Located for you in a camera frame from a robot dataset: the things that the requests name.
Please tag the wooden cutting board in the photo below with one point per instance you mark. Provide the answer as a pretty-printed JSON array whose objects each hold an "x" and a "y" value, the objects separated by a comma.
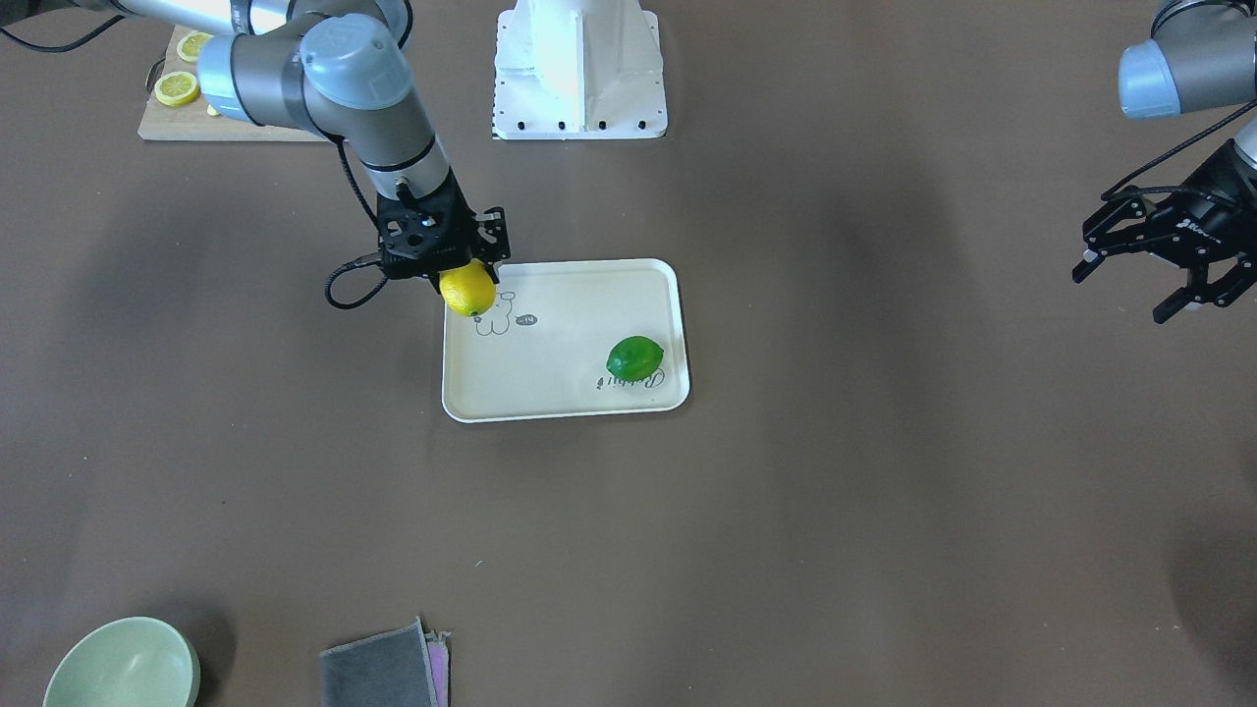
[{"x": 193, "y": 122}]

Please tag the beige rabbit tray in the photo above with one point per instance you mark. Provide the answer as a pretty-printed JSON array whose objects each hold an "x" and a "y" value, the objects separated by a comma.
[{"x": 540, "y": 352}]

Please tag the yellow lemon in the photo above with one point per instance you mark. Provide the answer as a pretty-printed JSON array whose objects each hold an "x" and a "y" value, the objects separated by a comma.
[{"x": 470, "y": 290}]

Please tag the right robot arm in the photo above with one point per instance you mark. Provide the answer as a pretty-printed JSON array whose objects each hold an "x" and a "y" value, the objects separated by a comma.
[{"x": 338, "y": 69}]

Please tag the grey folded cloth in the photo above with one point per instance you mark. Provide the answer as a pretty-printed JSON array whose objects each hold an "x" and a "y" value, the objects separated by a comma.
[{"x": 403, "y": 667}]

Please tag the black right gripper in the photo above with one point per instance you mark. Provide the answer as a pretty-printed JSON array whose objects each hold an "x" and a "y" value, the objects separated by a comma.
[{"x": 464, "y": 222}]

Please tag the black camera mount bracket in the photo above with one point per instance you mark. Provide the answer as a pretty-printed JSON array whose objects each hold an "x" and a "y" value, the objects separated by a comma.
[{"x": 491, "y": 243}]

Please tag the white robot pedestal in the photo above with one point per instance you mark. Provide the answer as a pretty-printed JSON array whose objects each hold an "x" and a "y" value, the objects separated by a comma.
[{"x": 578, "y": 70}]

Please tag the pale green bowl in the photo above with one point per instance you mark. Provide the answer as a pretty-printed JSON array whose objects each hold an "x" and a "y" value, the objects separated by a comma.
[{"x": 136, "y": 661}]

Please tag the lemon slice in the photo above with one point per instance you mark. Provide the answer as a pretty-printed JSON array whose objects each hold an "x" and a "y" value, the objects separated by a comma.
[
  {"x": 178, "y": 88},
  {"x": 190, "y": 46}
]

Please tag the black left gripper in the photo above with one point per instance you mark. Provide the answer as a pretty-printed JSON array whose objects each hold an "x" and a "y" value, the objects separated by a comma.
[{"x": 1210, "y": 201}]

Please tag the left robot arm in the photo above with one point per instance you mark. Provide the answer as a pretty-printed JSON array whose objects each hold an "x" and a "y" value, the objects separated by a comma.
[{"x": 1199, "y": 55}]

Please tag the green lime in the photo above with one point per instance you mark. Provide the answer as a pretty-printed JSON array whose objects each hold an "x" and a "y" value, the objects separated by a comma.
[{"x": 634, "y": 358}]

